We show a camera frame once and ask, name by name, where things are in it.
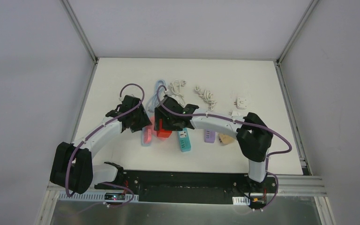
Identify red cube socket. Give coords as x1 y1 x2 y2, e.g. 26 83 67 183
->
156 129 172 138

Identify light blue power strip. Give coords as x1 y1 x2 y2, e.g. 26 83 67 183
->
142 127 152 146

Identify purple power strip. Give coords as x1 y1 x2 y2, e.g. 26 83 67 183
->
204 129 216 143

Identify beige dragon cube socket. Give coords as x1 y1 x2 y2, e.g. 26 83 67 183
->
218 133 236 145

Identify white tiger cube socket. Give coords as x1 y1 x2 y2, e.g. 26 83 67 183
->
229 110 241 117

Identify white plug adapter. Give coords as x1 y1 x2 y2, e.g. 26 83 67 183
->
234 97 248 110

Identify pink triangular socket adapter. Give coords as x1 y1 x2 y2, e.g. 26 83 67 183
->
147 116 156 135

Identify pink small plug adapter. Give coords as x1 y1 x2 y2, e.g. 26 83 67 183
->
143 128 152 145

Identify teal power strip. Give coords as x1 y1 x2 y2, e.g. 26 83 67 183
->
177 128 192 152

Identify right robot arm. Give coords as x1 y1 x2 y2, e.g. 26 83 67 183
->
154 96 276 192

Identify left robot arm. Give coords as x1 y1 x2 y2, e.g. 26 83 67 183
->
50 95 152 195

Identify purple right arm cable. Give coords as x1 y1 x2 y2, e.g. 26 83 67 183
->
156 85 293 212

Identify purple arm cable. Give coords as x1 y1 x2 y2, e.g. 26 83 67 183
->
156 85 293 212
65 83 146 209

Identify light blue coiled cable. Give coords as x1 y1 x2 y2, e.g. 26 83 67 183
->
146 79 167 113

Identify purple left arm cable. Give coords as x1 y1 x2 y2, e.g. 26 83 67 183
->
65 83 146 209

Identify white cable of purple strip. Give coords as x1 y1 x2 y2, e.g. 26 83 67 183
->
194 85 217 112

